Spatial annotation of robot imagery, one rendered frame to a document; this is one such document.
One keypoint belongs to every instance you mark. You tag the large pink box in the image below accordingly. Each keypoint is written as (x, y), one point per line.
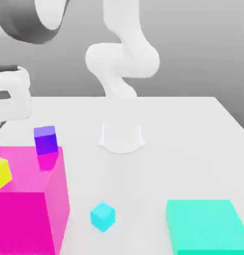
(24, 219)

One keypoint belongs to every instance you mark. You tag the small yellow cube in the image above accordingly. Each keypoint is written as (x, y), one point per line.
(1, 174)

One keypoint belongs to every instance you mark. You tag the small purple cube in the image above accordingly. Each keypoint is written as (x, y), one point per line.
(46, 143)

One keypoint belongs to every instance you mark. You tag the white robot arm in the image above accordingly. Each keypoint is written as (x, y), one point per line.
(123, 59)

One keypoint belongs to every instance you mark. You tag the small cyan cube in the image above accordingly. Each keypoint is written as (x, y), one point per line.
(103, 217)

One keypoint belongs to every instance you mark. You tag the large turquoise box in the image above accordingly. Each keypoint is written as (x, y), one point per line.
(207, 225)

